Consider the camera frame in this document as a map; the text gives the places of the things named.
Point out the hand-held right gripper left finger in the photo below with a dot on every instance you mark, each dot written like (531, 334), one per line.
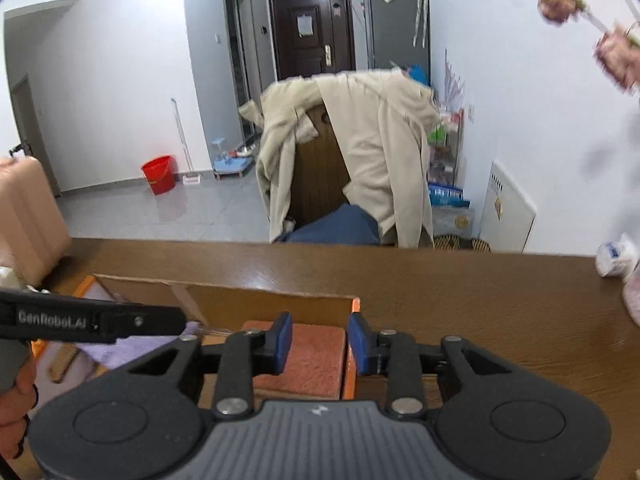
(282, 342)

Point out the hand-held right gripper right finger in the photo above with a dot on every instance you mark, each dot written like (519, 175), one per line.
(357, 345)

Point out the orange-rimmed cardboard box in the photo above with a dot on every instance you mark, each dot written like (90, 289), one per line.
(225, 305)

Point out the pink soft cloth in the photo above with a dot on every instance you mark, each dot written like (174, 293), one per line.
(634, 295)

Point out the person's left hand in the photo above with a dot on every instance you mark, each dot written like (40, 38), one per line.
(15, 410)

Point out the orange sponge block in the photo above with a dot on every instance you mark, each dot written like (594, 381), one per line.
(315, 355)

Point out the purple knit cloth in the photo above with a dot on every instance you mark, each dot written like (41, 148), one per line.
(125, 355)

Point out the pink suitcase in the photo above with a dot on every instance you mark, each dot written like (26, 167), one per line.
(25, 220)

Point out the blue denim cloth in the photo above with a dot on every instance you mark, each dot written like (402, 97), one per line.
(335, 227)

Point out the white sack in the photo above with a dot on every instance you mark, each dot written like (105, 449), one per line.
(452, 222)

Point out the red plastic bucket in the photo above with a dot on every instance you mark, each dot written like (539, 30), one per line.
(159, 175)

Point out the brown wooden chair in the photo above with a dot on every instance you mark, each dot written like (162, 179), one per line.
(320, 175)

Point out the blue printed package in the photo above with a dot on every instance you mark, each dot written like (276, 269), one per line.
(447, 196)

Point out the small blue stool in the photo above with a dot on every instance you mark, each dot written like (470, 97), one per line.
(227, 160)

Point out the beige jacket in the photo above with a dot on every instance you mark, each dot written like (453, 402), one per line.
(370, 150)

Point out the white mop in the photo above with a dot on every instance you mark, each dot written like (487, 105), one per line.
(182, 145)

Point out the metal storage rack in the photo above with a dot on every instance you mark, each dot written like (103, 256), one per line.
(445, 155)

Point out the white plastic bag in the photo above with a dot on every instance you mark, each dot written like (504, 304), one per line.
(615, 257)

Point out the blue plastic bag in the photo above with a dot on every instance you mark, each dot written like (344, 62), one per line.
(419, 75)

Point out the dark brown entrance door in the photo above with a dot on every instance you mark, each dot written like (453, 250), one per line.
(310, 60)

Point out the grey refrigerator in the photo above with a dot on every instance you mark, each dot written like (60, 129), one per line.
(395, 30)

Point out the white paper notice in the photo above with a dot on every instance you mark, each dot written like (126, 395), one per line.
(305, 25)

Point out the hanging folded umbrellas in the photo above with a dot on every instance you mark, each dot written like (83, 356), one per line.
(421, 7)

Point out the white wall panel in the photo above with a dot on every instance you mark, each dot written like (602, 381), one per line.
(507, 210)

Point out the pale purple wall decal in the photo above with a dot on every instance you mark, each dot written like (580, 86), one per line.
(454, 82)

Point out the open doorway frame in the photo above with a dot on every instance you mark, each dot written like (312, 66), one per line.
(240, 60)

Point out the flower wall sticker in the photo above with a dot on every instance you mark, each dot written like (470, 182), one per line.
(615, 52)

